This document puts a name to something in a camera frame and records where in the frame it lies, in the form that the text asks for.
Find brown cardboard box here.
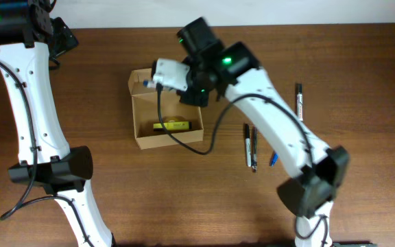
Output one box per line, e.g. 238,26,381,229
128,67,204,150

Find yellow highlighter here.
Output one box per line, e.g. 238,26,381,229
153,121,192,131

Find black permanent marker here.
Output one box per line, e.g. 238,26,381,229
244,123,252,167

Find black ballpoint pen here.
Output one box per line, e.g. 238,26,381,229
252,127,258,172

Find black whiteboard marker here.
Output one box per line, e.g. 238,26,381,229
296,84,303,121

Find blue ballpoint pen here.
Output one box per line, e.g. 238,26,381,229
270,152,278,167

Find yellow tape roll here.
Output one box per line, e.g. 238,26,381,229
163,117,184,123

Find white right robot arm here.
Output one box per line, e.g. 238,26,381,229
177,18,350,246

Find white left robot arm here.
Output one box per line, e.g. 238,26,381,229
0,0,116,246

